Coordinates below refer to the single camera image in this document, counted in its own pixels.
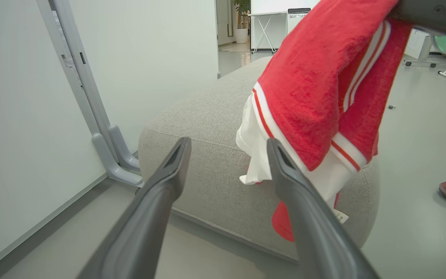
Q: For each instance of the white wheeled equipment base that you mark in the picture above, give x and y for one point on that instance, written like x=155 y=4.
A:
x=428 y=50

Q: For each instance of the white folding table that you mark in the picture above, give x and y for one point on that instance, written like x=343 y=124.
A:
x=265 y=31

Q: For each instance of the grey metal partition stand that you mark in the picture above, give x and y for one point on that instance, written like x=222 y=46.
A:
x=91 y=100

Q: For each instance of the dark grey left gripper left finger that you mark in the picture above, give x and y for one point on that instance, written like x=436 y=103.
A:
x=145 y=217

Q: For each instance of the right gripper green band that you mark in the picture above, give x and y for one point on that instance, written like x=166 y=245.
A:
x=439 y=19

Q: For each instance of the white appliance with dark top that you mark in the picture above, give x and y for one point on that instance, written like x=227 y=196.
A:
x=297 y=17

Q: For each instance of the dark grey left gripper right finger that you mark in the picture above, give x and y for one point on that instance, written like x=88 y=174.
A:
x=308 y=217

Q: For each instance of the red white striped garment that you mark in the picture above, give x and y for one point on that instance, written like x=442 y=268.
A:
x=312 y=89

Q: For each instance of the potted green plant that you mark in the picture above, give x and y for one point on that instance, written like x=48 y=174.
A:
x=241 y=21

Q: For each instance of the grey fabric ottoman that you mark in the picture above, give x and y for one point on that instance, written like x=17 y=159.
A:
x=211 y=155

